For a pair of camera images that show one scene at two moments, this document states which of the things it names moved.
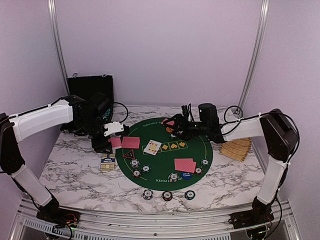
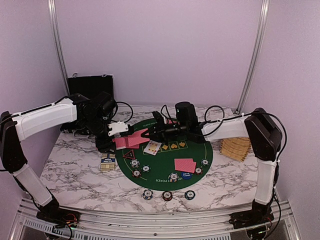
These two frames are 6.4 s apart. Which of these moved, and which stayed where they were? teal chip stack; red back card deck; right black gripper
Moved: red back card deck; right black gripper
Stayed: teal chip stack
